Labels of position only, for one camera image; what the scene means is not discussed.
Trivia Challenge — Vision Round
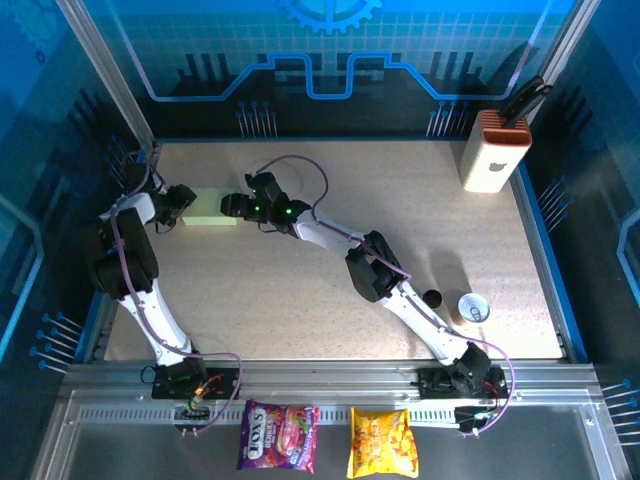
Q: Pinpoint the light green paper box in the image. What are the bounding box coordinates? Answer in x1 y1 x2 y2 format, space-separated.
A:
182 186 240 229

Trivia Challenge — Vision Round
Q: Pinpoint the small jar with black lid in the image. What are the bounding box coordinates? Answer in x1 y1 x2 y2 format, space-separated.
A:
421 288 444 324

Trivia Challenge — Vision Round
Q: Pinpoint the white knife block orange top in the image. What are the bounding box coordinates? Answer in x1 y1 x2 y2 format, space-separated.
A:
458 108 533 195

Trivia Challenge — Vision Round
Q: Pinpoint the silver topped drink can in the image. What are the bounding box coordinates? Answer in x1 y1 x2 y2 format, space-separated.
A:
452 292 491 329

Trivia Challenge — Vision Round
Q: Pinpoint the purple candy bag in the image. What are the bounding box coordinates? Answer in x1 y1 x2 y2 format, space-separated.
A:
235 398 321 475

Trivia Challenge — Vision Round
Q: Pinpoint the yellow snack bag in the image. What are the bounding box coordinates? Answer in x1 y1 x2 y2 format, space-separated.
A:
345 406 420 480

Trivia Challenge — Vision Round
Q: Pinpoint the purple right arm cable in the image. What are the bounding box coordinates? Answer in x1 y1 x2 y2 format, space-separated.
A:
247 154 514 440

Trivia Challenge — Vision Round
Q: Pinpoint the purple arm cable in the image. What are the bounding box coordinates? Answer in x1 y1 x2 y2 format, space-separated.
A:
247 154 514 440
109 148 245 440

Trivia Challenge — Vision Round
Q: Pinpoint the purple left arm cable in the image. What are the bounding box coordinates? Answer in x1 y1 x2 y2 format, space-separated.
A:
109 148 245 440

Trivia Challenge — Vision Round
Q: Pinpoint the aluminium corner post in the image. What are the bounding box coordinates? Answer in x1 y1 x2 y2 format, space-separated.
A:
519 0 604 126
53 0 162 151

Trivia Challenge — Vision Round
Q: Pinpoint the aluminium side rail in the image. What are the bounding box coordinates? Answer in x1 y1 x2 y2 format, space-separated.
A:
514 162 590 364
82 142 162 364

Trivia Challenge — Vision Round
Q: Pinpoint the aluminium front rail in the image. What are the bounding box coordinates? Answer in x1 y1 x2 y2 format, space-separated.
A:
62 360 601 401

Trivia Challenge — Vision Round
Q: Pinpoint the small controller board with wires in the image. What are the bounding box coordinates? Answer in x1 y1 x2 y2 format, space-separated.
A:
172 394 214 426
453 404 501 435

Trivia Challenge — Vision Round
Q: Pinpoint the slotted cable duct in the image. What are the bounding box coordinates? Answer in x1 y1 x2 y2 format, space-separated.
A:
77 405 464 425

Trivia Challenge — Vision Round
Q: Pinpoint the black handled knife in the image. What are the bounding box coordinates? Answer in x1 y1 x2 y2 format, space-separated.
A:
501 74 555 124

